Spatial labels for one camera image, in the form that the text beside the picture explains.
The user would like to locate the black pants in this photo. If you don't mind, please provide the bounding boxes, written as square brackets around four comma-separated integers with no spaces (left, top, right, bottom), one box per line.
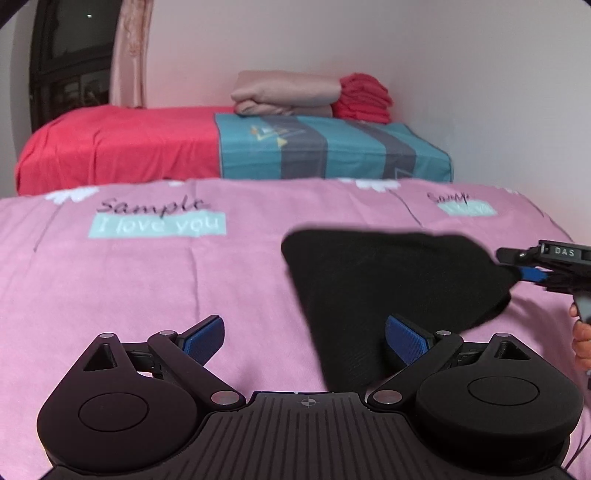
[281,229,517,392]

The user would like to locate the person's right hand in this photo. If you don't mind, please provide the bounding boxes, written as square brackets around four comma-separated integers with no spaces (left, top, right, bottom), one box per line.
[569,304,591,372]

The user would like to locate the red covered mattress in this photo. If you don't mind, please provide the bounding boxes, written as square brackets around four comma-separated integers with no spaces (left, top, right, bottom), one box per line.
[15,105,232,196]

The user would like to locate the folded red cloth stack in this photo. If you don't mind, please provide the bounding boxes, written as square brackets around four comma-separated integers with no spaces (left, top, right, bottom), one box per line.
[332,73,394,124]

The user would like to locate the folded beige blanket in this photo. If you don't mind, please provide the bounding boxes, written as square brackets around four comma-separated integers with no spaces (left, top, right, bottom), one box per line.
[230,70,342,117]

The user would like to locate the pink floral curtain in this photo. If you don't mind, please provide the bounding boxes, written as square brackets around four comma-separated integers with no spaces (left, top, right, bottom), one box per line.
[109,0,154,109]

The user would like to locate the dark window frame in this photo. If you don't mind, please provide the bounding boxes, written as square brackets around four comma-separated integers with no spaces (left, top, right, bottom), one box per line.
[29,0,121,130]

